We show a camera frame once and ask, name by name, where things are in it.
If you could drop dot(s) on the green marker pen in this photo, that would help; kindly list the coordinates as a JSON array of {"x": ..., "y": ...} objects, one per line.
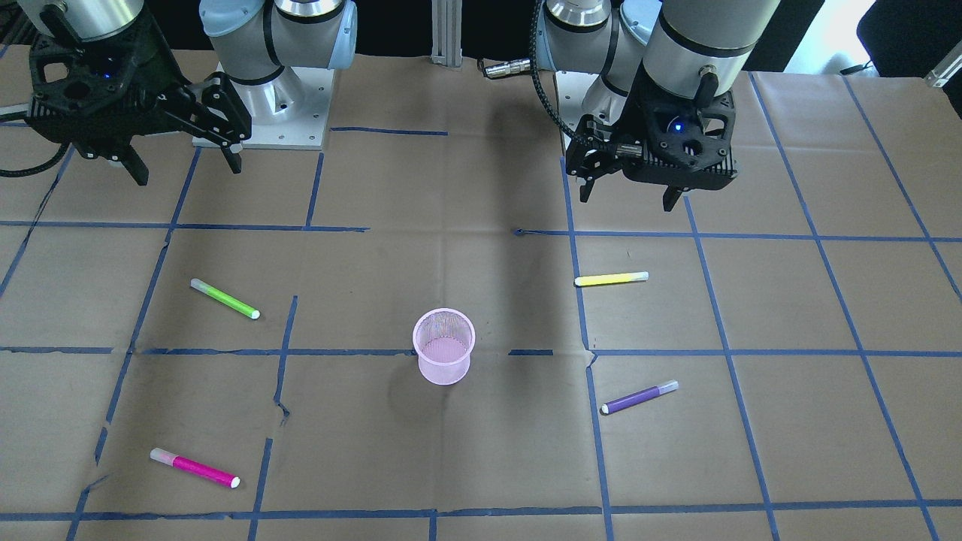
[{"x": 225, "y": 299}]

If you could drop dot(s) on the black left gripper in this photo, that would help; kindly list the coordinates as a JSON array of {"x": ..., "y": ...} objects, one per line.
[{"x": 633, "y": 113}]

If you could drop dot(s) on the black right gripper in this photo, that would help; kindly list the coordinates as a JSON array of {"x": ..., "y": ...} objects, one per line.
[{"x": 156, "y": 69}]

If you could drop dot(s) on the pink mesh cup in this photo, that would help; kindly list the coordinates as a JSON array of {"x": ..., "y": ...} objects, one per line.
[{"x": 443, "y": 340}]

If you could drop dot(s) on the aluminium frame post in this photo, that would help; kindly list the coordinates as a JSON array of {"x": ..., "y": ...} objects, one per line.
[{"x": 446, "y": 19}]

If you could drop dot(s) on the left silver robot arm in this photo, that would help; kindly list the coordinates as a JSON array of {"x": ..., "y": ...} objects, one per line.
[{"x": 693, "y": 49}]

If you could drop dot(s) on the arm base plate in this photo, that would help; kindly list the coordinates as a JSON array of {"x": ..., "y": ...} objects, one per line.
[
  {"x": 572, "y": 88},
  {"x": 289, "y": 112}
]

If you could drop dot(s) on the pink marker pen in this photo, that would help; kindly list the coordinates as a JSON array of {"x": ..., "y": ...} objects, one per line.
[{"x": 195, "y": 468}]

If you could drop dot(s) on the yellow marker pen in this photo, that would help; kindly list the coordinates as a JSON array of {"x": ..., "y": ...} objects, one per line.
[{"x": 610, "y": 279}]

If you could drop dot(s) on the purple marker pen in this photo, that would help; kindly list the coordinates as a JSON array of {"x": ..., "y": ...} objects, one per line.
[{"x": 642, "y": 396}]

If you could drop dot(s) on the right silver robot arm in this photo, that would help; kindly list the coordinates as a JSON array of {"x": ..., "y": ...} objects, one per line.
[{"x": 251, "y": 38}]

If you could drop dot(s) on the brown paper table cover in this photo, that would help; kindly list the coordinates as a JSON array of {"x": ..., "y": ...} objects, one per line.
[{"x": 810, "y": 313}]

